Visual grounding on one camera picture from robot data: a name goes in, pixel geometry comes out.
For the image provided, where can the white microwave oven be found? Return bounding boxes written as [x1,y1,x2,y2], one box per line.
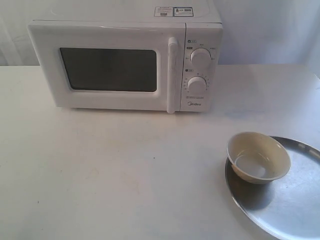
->
[28,0,223,114]

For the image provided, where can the cream ceramic bowl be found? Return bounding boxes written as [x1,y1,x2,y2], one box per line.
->
[226,131,291,185]

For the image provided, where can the round silver metal tray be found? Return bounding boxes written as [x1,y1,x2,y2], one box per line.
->
[225,136,320,240]

